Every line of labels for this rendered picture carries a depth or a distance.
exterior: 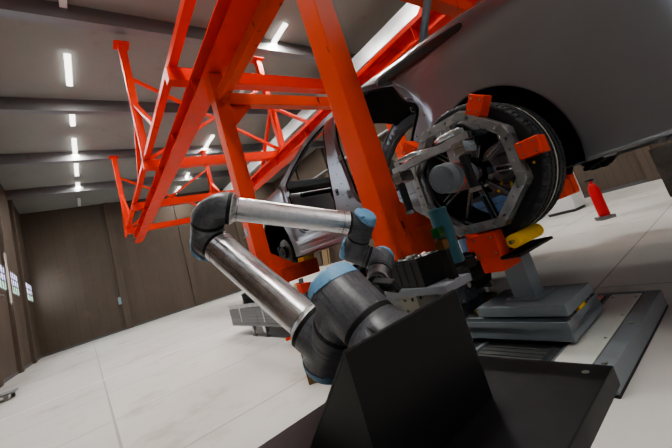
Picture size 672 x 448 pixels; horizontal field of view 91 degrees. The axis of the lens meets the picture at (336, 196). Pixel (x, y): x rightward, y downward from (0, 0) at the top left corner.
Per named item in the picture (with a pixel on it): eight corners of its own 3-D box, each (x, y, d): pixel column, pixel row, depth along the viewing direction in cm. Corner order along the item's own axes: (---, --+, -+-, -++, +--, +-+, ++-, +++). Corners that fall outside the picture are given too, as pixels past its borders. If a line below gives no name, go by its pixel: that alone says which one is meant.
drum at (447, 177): (486, 183, 150) (475, 154, 153) (459, 189, 137) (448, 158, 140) (459, 192, 161) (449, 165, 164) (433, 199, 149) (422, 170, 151)
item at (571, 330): (604, 311, 149) (595, 290, 150) (576, 345, 127) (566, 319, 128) (500, 313, 188) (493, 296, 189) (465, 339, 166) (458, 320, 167)
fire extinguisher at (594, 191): (619, 214, 459) (602, 175, 468) (613, 218, 445) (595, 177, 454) (598, 219, 480) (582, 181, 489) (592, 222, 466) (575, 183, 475)
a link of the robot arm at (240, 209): (195, 181, 118) (374, 206, 133) (194, 210, 124) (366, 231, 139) (187, 197, 108) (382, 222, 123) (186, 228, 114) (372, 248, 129)
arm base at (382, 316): (377, 348, 65) (346, 312, 71) (357, 401, 74) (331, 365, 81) (436, 311, 76) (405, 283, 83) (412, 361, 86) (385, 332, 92)
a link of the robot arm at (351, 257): (347, 228, 138) (376, 238, 136) (341, 250, 143) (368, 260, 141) (342, 239, 129) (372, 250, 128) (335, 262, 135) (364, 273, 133)
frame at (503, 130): (550, 214, 131) (499, 91, 140) (543, 217, 127) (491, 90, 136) (440, 240, 174) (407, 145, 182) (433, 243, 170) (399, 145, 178)
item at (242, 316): (322, 310, 431) (314, 280, 437) (261, 337, 380) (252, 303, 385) (288, 312, 509) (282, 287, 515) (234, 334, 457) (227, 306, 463)
